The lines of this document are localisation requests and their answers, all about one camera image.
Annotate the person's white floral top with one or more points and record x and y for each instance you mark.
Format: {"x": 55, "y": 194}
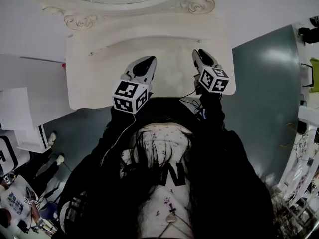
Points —
{"x": 162, "y": 198}

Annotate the white cabinet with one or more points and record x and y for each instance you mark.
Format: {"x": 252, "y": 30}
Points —
{"x": 30, "y": 76}

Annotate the white dressing table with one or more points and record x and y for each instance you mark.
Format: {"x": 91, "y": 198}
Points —
{"x": 87, "y": 83}

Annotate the person's left forearm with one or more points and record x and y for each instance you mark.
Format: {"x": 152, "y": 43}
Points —
{"x": 119, "y": 133}

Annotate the person's black jacket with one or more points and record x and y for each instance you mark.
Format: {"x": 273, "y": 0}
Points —
{"x": 224, "y": 183}

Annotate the green chair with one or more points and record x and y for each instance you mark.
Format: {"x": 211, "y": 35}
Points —
{"x": 314, "y": 68}

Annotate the white box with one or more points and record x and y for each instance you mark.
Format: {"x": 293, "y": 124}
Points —
{"x": 32, "y": 138}

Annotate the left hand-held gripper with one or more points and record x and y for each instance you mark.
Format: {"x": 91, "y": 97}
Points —
{"x": 129, "y": 93}

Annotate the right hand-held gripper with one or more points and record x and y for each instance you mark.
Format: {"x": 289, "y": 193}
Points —
{"x": 214, "y": 80}

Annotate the person's right forearm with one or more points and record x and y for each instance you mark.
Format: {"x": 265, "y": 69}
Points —
{"x": 214, "y": 123}

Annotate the white shelf unit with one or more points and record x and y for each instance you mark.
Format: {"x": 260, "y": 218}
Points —
{"x": 299, "y": 163}

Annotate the black bag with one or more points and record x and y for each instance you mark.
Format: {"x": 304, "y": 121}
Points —
{"x": 309, "y": 35}

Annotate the small red object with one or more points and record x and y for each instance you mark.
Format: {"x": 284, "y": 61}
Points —
{"x": 64, "y": 66}

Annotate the white table with pictures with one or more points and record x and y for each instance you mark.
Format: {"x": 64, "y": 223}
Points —
{"x": 15, "y": 203}

